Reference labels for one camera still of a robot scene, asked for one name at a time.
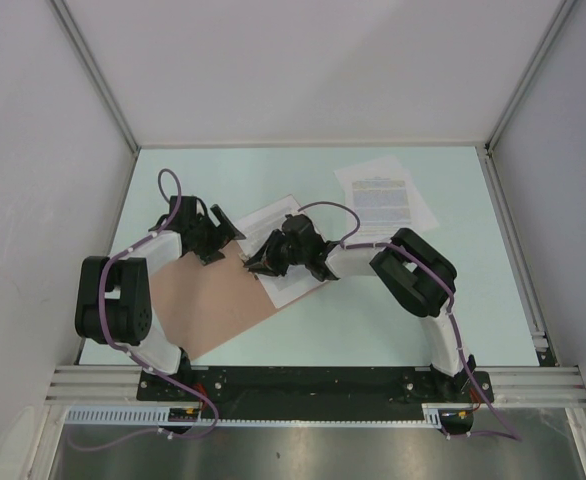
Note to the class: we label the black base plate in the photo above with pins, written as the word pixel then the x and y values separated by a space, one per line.
pixel 341 394

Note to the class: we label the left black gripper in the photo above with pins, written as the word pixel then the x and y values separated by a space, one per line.
pixel 221 236

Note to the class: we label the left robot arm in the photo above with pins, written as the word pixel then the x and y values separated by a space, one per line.
pixel 114 304

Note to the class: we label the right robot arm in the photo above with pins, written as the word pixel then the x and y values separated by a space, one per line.
pixel 417 276

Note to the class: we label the aluminium frame post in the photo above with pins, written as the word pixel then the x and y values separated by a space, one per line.
pixel 551 34
pixel 89 64

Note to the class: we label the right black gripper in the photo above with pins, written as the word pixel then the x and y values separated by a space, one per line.
pixel 267 262

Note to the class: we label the printed paper sheet under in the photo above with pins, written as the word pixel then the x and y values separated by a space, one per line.
pixel 384 198

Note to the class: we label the aluminium frame post right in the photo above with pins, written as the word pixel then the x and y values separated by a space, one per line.
pixel 551 34

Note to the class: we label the printed paper sheet top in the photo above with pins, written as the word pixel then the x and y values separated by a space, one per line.
pixel 257 226

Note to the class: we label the printed paper sheet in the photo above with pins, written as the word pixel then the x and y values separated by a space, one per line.
pixel 257 226
pixel 286 289

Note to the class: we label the aluminium frame post left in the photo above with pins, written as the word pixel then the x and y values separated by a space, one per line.
pixel 89 64

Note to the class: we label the aluminium rail right side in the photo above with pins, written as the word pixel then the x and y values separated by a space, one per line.
pixel 526 290

